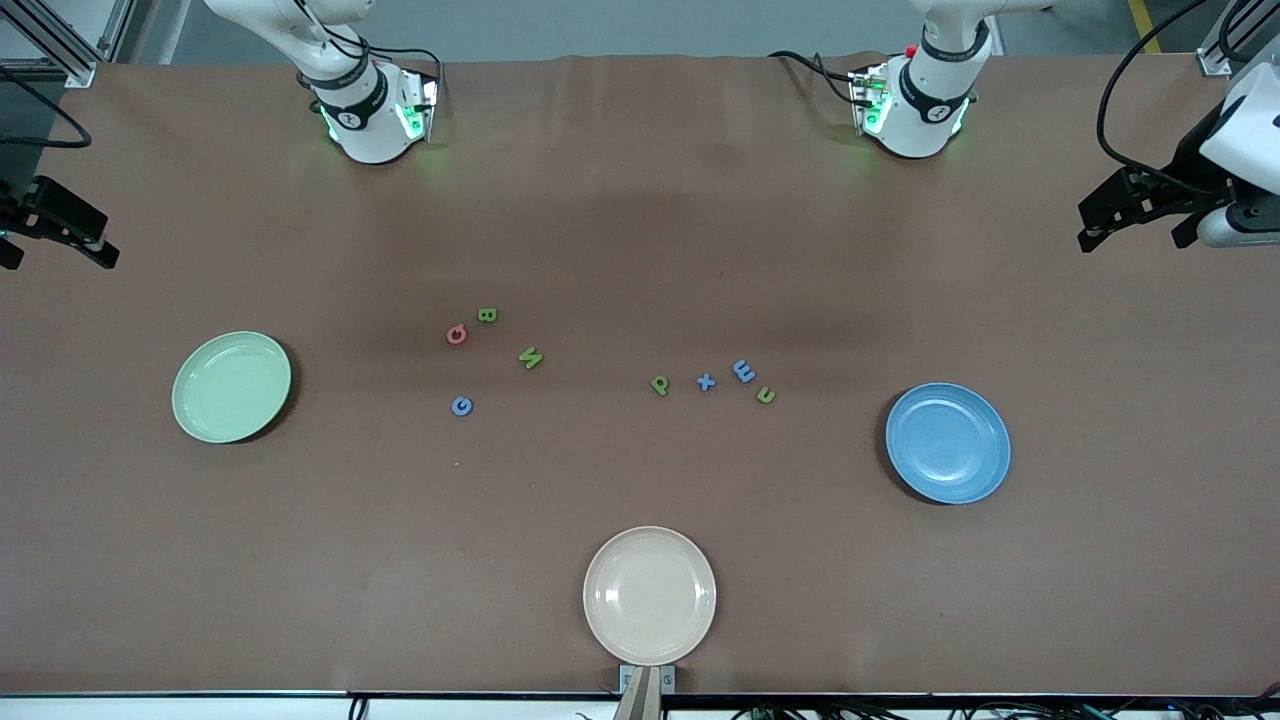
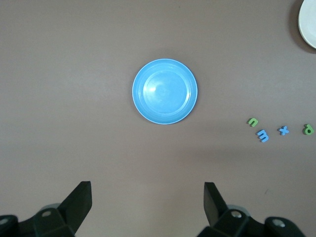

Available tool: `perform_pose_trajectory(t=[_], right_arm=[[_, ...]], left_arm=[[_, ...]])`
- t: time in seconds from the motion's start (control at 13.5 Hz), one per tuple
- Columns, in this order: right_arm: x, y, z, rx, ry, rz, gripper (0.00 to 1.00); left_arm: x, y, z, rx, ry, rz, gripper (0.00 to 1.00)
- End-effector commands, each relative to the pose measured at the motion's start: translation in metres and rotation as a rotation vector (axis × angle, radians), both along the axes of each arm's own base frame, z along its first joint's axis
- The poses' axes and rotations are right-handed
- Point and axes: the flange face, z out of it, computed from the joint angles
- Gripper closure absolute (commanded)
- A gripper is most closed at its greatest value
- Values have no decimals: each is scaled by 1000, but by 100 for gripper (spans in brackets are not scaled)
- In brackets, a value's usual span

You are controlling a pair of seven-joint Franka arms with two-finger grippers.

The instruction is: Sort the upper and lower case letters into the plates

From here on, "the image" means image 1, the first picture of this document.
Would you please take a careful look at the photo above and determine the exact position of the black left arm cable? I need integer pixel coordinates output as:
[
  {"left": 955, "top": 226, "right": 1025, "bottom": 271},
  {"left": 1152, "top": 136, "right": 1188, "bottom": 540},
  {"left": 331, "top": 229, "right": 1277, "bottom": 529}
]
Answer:
[{"left": 1097, "top": 0, "right": 1216, "bottom": 196}]

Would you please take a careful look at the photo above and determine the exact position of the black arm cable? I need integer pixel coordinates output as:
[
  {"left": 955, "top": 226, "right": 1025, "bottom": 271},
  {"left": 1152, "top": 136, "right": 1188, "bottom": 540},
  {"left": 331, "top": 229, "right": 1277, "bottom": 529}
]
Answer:
[
  {"left": 1097, "top": 0, "right": 1216, "bottom": 196},
  {"left": 0, "top": 65, "right": 93, "bottom": 151}
]

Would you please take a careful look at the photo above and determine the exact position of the light green plate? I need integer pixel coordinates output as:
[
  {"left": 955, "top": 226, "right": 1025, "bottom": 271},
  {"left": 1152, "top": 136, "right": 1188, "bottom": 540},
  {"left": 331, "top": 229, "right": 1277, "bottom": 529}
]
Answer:
[{"left": 171, "top": 331, "right": 293, "bottom": 444}]

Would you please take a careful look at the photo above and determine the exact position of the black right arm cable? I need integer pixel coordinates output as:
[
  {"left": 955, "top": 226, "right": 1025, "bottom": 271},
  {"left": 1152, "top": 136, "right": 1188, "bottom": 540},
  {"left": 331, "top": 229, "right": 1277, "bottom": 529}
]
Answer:
[{"left": 0, "top": 65, "right": 93, "bottom": 151}]

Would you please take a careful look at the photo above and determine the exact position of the blue plate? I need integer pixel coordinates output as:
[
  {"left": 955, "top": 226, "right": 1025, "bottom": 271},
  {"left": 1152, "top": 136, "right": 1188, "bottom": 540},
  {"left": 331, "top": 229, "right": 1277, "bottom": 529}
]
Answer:
[{"left": 885, "top": 383, "right": 1012, "bottom": 505}]

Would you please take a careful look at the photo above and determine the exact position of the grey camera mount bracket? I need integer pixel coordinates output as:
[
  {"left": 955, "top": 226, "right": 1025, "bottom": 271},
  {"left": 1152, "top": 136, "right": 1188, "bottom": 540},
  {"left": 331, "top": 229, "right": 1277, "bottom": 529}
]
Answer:
[{"left": 618, "top": 665, "right": 677, "bottom": 720}]

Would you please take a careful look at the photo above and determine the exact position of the brown table cover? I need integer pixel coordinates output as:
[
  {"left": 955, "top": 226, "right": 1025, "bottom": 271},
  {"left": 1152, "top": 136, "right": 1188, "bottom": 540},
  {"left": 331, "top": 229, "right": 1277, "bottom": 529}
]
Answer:
[{"left": 0, "top": 52, "right": 1280, "bottom": 698}]

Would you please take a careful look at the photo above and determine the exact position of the aluminium frame post with foot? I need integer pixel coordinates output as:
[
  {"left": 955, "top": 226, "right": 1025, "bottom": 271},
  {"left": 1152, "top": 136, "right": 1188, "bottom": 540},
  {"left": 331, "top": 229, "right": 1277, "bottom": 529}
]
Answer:
[
  {"left": 0, "top": 0, "right": 101, "bottom": 89},
  {"left": 1197, "top": 0, "right": 1263, "bottom": 77}
]

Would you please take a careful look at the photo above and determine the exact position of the beige plate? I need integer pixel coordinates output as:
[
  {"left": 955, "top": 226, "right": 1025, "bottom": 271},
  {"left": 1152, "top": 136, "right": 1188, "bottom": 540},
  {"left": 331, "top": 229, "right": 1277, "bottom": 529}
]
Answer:
[{"left": 583, "top": 526, "right": 718, "bottom": 667}]

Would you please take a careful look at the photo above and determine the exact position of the plain aluminium frame post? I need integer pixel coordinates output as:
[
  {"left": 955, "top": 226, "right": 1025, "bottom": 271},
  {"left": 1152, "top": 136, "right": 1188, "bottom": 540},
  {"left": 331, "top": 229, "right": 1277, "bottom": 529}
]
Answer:
[{"left": 95, "top": 0, "right": 141, "bottom": 63}]

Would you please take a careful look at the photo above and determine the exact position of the beige mount post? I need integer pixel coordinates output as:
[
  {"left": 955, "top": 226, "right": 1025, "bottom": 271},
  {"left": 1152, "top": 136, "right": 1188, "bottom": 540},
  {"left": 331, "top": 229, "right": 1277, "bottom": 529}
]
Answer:
[{"left": 612, "top": 670, "right": 663, "bottom": 720}]

